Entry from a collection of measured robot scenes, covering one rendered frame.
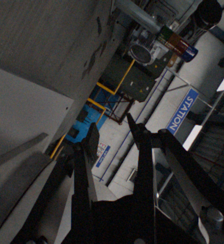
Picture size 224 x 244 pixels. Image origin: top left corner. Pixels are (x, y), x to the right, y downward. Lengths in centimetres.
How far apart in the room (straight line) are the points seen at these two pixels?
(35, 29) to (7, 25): 5
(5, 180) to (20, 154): 4
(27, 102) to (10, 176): 11
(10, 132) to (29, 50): 18
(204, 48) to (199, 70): 108
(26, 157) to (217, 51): 829
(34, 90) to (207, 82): 753
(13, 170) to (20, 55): 21
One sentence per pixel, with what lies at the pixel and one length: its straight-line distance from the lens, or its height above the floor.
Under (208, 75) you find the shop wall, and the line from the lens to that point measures 769.
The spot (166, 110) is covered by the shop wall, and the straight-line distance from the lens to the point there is 615.
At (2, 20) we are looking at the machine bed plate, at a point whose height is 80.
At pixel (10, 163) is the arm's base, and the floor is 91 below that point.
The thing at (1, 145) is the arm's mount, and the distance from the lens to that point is 21.
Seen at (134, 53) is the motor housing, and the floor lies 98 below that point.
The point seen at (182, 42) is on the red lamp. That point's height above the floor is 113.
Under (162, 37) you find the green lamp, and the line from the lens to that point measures 64.
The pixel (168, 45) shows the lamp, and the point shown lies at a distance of 65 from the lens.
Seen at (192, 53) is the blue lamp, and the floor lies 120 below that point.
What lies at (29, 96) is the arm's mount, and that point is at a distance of 19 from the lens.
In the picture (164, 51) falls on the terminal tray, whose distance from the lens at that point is 87.
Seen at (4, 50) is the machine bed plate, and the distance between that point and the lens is 28.
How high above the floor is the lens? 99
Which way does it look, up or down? 7 degrees up
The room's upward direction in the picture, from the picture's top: 121 degrees clockwise
